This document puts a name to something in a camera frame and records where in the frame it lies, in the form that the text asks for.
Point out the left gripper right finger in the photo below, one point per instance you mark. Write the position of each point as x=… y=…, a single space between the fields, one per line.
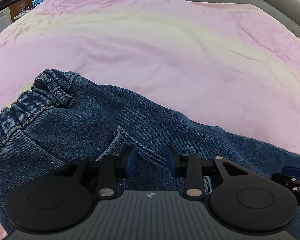
x=236 y=197

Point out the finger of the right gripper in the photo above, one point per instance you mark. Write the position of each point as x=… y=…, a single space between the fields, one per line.
x=290 y=179

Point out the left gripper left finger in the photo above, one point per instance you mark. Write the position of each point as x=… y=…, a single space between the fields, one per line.
x=67 y=195

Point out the blue denim jeans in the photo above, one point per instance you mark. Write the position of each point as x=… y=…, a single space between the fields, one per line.
x=65 y=116

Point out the pink floral bed duvet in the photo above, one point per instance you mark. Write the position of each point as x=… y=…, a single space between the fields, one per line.
x=227 y=65

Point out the white small cabinet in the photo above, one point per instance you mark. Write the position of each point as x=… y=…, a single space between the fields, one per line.
x=5 y=18

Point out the brown wooden nightstand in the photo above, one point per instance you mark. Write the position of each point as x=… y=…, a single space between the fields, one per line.
x=19 y=7

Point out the blue tissue box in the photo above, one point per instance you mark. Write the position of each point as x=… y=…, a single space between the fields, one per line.
x=37 y=2

